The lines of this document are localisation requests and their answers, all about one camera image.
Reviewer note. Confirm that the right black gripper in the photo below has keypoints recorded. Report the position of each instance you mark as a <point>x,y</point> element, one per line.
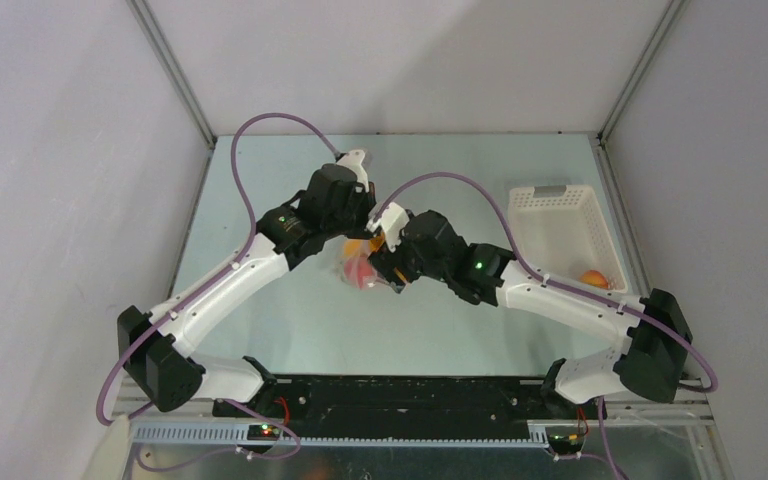
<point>392,263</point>

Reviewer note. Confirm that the pink peach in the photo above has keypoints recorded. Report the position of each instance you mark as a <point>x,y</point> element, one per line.
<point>359,273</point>
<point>594,278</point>

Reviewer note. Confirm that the pink peach top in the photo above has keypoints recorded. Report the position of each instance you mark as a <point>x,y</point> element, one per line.
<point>359,273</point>

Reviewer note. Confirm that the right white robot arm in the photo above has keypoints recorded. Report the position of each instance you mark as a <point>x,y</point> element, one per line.
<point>646,336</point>

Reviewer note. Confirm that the pink peach bottom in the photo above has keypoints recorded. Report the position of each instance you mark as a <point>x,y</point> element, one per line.
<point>594,278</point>

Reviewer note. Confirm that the orange fried snack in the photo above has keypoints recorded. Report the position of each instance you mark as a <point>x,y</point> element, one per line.
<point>397,275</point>

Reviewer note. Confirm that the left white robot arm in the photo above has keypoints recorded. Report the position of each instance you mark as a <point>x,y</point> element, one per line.
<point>159,346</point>

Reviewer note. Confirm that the clear zip top bag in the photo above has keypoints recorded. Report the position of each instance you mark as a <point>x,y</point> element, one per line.
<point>379,260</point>

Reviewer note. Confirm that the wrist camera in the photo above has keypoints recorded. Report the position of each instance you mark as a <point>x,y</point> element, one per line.
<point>356,160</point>
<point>387,222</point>

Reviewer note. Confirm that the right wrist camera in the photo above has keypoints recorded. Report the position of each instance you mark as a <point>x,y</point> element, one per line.
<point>387,222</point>

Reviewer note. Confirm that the white plastic basket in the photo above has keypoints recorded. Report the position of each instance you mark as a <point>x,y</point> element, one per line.
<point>561,229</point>

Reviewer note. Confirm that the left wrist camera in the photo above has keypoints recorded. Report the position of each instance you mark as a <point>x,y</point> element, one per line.
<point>356,160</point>

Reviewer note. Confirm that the yellow mango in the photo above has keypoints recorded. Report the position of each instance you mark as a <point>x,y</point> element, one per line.
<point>361,247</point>

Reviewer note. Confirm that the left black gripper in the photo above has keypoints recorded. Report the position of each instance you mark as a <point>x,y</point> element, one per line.
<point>368,200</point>

